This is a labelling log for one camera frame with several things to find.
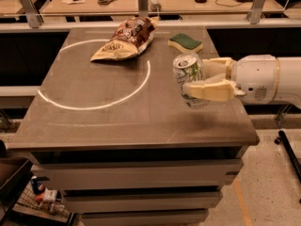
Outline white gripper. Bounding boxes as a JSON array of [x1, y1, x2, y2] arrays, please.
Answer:
[[182, 55, 277, 105]]

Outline green white 7up can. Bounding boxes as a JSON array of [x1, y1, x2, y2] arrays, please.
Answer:
[[173, 53, 209, 109]]

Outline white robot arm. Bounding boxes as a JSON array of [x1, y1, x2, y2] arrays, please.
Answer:
[[183, 55, 301, 108]]

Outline green yellow sponge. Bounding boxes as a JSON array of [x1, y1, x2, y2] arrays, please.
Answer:
[[167, 33, 203, 53]]

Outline brown chip bag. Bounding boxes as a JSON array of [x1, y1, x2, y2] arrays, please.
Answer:
[[90, 16, 159, 61]]

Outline white power strip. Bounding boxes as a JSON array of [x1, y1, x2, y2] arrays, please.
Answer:
[[148, 0, 161, 12]]

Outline black pole on floor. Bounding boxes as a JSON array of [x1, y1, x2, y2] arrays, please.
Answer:
[[275, 130, 301, 183]]

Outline grey drawer cabinet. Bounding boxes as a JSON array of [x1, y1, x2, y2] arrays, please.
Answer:
[[32, 149, 243, 226]]

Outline black cable loop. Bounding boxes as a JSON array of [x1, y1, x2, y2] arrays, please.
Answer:
[[214, 0, 243, 8]]

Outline black handled scissors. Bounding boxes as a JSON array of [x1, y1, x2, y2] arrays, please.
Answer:
[[98, 0, 118, 6]]

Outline wire basket with bottles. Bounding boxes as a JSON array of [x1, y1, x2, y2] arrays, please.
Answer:
[[14, 175, 75, 222]]

